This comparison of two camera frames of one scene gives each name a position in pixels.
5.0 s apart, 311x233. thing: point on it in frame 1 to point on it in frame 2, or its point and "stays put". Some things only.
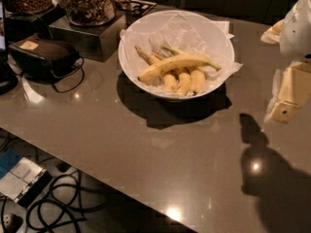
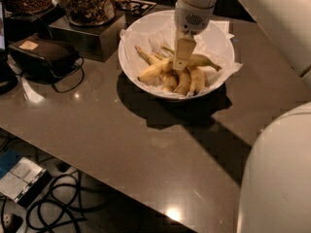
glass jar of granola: [88, 5] stays put
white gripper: [297, 33] to [191, 19]
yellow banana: [196, 75] stays put
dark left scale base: [30, 25] stays put
